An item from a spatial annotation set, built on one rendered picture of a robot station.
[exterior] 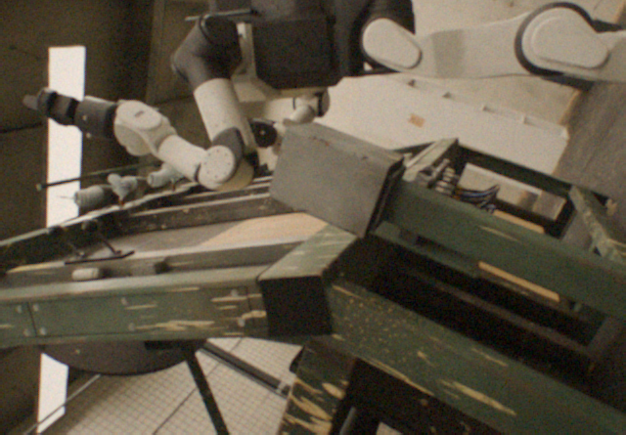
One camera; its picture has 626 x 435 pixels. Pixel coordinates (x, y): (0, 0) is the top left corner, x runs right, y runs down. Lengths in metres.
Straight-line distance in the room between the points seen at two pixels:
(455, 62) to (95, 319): 0.92
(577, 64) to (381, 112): 4.22
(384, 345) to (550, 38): 0.68
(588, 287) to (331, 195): 0.37
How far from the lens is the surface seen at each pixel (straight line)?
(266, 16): 1.27
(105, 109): 1.23
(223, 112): 1.09
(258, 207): 1.72
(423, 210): 0.73
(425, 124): 5.18
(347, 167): 0.71
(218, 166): 1.05
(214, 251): 1.17
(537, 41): 1.13
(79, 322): 1.12
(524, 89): 6.46
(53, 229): 1.42
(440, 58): 1.16
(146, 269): 1.25
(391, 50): 1.17
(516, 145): 5.13
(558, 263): 0.75
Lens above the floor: 0.65
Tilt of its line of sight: 15 degrees up
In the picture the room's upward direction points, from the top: 67 degrees counter-clockwise
